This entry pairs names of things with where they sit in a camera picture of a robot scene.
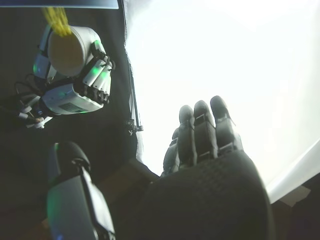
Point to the white paper cup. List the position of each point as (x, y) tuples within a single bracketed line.
[(65, 55)]

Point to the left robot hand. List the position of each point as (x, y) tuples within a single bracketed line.
[(207, 200)]

